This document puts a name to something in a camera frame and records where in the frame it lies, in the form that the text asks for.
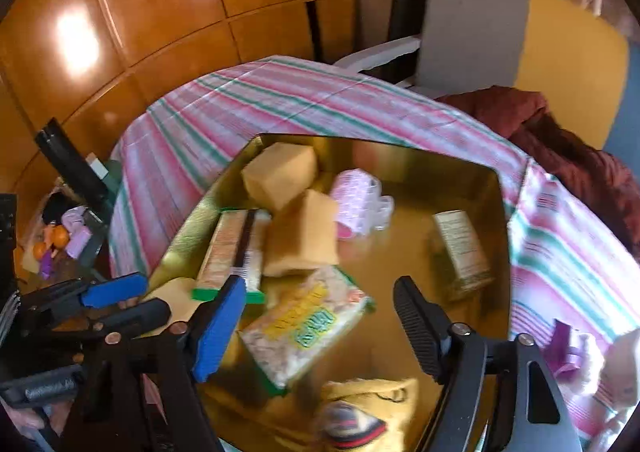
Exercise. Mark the green ended snack bar box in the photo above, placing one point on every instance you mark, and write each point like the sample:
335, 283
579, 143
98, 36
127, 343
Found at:
227, 247

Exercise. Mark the gold tin box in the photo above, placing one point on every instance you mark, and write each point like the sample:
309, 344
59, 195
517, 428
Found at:
400, 257

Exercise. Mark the striped bed sheet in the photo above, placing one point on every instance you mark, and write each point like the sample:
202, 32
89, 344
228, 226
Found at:
300, 97

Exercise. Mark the grey yellow blue sofa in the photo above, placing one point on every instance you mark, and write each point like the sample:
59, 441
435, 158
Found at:
470, 22

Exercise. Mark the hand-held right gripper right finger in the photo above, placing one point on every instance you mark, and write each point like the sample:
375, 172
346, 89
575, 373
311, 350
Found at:
420, 327

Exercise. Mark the red black striped cloth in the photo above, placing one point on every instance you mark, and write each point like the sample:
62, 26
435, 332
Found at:
350, 424

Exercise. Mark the beige labelled box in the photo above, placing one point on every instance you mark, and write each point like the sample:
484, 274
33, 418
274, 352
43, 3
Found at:
460, 252

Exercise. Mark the wooden wardrobe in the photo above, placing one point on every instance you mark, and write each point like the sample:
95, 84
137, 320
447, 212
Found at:
150, 7

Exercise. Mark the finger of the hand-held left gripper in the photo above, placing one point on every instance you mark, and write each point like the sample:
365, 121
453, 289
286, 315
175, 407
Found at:
140, 316
112, 289

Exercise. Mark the pink white plastic pack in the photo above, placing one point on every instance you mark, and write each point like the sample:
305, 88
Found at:
355, 204

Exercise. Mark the orange fruit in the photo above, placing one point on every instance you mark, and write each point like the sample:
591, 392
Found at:
39, 249
61, 235

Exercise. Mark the black rectangular object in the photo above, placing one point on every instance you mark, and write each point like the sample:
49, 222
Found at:
70, 167

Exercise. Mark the glass side table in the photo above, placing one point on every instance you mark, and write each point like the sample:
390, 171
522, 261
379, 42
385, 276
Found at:
97, 252

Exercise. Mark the purple plastic item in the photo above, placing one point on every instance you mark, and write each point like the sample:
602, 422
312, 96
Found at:
562, 344

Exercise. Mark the yellow green printed packet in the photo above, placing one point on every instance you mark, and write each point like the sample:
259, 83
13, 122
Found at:
305, 327

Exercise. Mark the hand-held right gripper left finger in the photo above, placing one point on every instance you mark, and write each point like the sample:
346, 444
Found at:
220, 332

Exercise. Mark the pale purple plastic items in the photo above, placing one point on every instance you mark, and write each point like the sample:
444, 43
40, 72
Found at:
76, 227

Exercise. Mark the yellow sponge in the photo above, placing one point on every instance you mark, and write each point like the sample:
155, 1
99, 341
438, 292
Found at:
280, 175
302, 232
175, 294

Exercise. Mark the maroon cloth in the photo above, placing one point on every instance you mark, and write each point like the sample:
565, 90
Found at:
565, 142

